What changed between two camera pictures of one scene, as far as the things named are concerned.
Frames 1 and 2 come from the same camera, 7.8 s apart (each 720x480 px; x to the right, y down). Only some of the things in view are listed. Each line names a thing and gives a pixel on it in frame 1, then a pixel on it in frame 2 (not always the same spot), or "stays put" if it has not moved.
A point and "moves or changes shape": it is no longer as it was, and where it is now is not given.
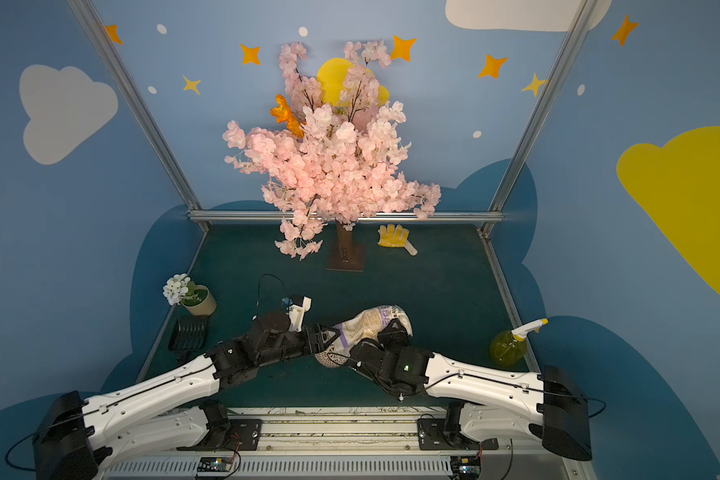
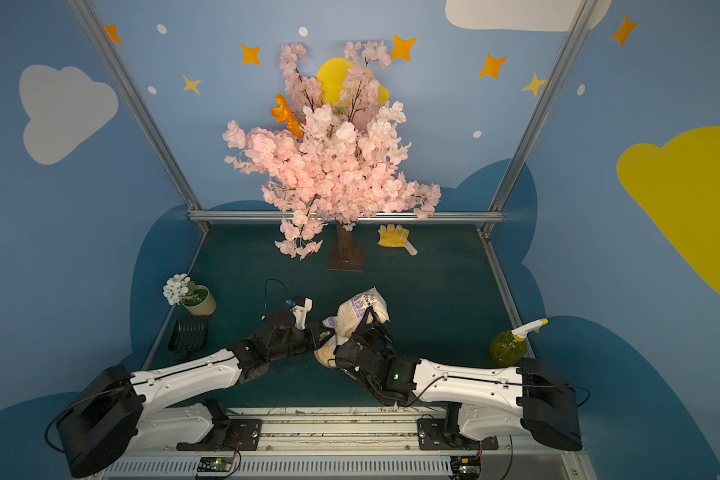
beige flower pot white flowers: (195, 299) stays put
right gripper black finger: (394, 335) to (378, 328)
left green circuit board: (215, 464) stays put
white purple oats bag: (367, 325) moves or changes shape
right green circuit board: (466, 467) stays put
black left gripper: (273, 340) stays put
